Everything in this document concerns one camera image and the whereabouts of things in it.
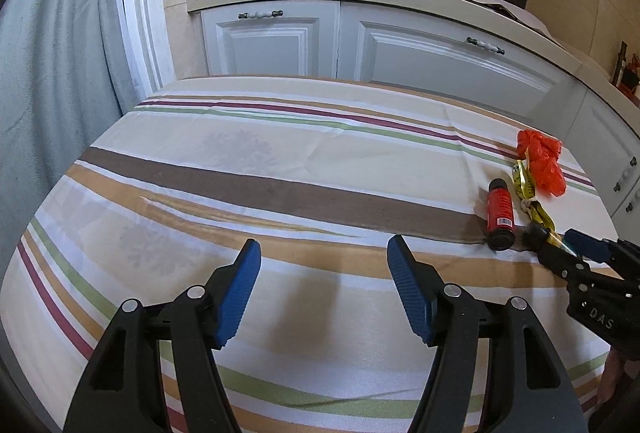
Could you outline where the white door frame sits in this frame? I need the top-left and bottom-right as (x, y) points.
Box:
(104, 0), (177, 116)

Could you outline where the red plastic bag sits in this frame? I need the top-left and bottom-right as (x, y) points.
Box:
(516, 129), (568, 196)

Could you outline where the yellow wrapper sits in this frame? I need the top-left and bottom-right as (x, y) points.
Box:
(510, 160), (568, 249)

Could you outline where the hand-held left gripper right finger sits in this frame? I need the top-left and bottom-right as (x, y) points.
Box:
(389, 235), (588, 433)

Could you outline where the person's right hand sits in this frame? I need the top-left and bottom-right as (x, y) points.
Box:
(596, 349), (626, 409)

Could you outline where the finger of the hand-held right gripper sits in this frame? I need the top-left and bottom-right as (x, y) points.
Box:
(524, 223), (592, 284)
(565, 229), (640, 264)

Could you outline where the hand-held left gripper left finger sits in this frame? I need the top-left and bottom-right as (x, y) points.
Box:
(62, 239), (262, 433)

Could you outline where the white cabinet door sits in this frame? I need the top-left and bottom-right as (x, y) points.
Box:
(570, 83), (640, 216)
(340, 3), (572, 114)
(200, 0), (342, 77)

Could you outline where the grey curtain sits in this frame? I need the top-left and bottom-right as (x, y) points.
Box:
(0, 0), (123, 266)

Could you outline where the red bottle with black cap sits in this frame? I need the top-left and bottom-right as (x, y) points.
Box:
(486, 179), (516, 251)

